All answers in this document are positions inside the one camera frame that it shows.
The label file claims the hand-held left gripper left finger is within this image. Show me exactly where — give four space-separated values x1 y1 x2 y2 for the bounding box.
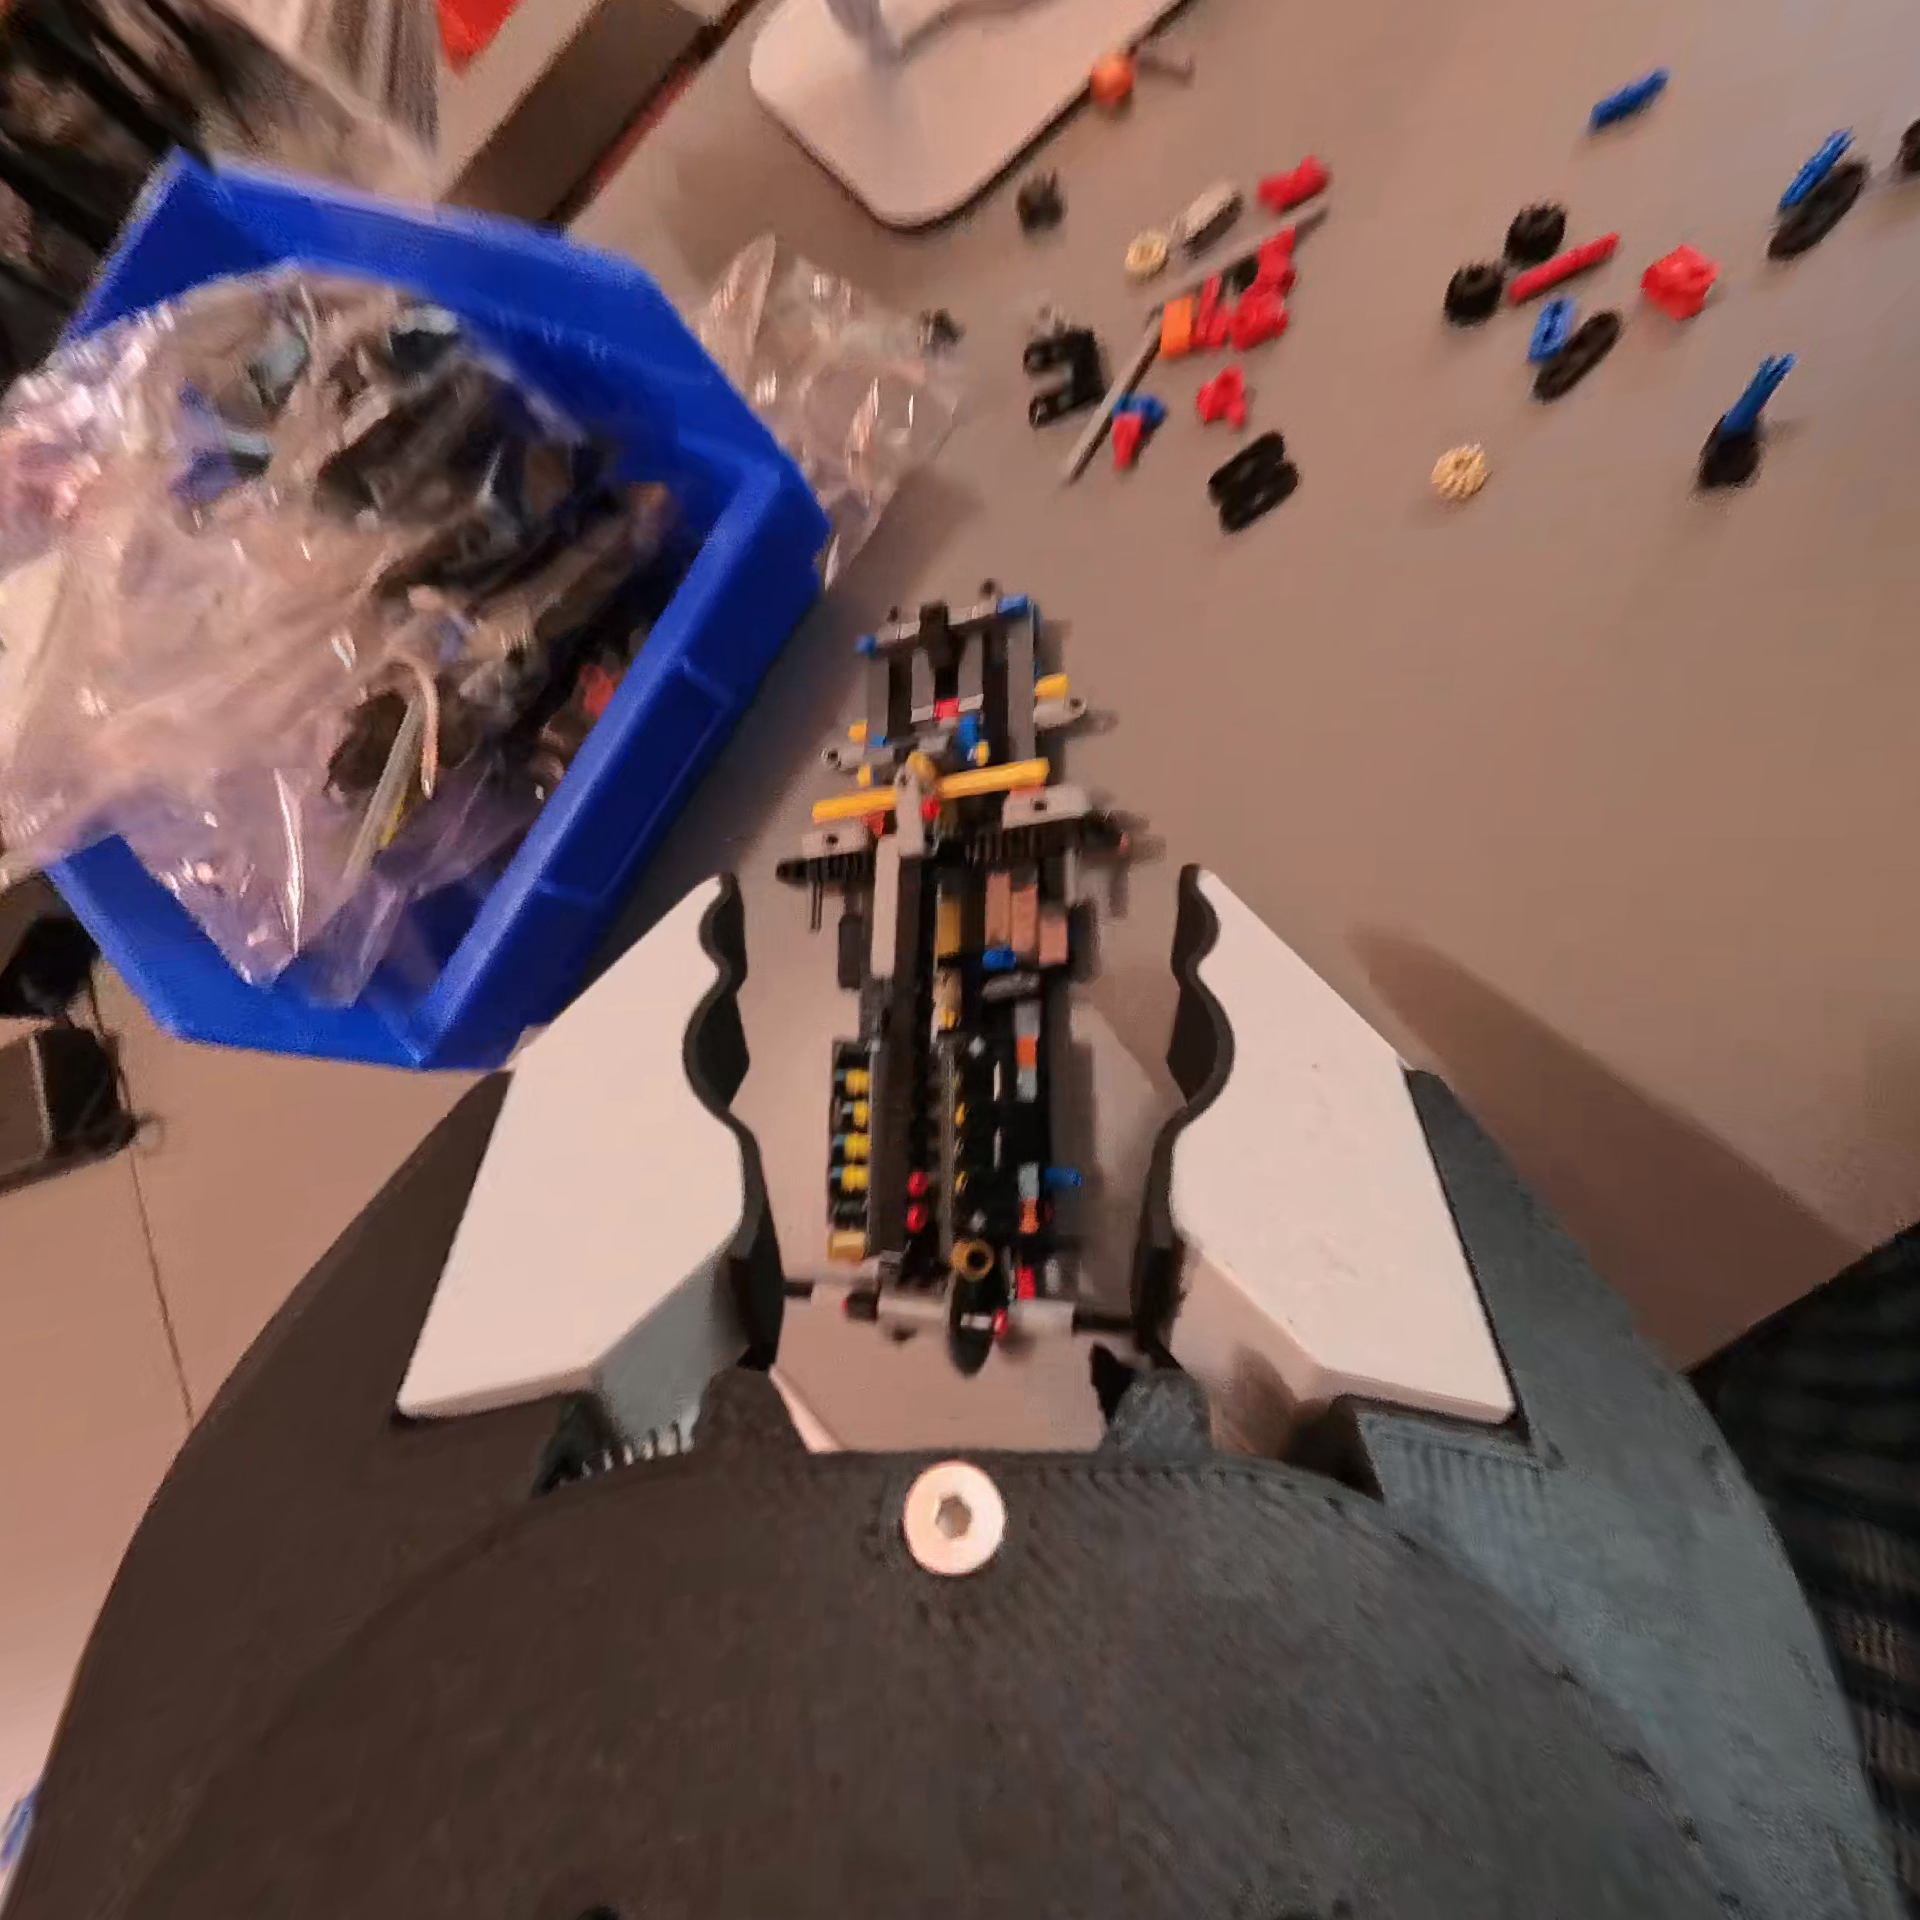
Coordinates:
392 872 788 1449

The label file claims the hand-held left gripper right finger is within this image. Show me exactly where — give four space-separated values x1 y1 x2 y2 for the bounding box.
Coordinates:
1122 864 1519 1456

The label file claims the lego vehicle chassis assembly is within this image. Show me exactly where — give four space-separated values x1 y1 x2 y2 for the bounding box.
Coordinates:
778 582 1164 1373

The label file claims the clear bag of lego parts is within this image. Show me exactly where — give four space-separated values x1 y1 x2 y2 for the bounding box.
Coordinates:
0 254 708 1007

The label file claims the long grey lego axle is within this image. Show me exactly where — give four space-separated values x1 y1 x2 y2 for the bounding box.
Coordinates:
1062 322 1170 483
1147 201 1335 320

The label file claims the red lego axle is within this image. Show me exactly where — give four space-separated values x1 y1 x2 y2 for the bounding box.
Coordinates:
1506 232 1623 307

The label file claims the blue plastic bin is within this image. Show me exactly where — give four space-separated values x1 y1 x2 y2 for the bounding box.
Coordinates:
42 147 834 1074

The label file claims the black box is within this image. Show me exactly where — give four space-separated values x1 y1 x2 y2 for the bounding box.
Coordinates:
0 914 159 1193

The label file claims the blue plaid shirt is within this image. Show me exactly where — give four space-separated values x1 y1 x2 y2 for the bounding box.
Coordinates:
1692 1221 1920 1892

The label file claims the empty clear plastic bag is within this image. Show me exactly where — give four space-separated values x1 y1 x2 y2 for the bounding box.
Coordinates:
692 232 969 587

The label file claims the white monitor stand base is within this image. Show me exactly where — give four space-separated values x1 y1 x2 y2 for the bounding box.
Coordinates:
747 0 1188 228

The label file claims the dark blurred object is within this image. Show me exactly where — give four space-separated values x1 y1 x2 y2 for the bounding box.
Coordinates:
0 0 444 376

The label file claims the small black lego bracket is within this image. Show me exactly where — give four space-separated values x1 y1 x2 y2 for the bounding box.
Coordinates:
1023 307 1112 428

